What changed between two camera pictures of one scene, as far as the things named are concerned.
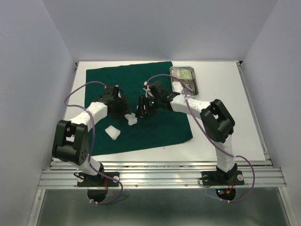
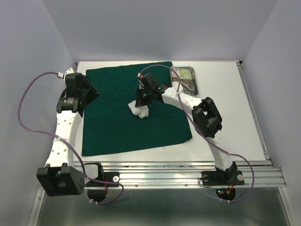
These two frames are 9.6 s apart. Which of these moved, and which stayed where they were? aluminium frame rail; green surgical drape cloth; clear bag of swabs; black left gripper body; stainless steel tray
Moved: black left gripper body
Stayed: clear bag of swabs; stainless steel tray; green surgical drape cloth; aluminium frame rail
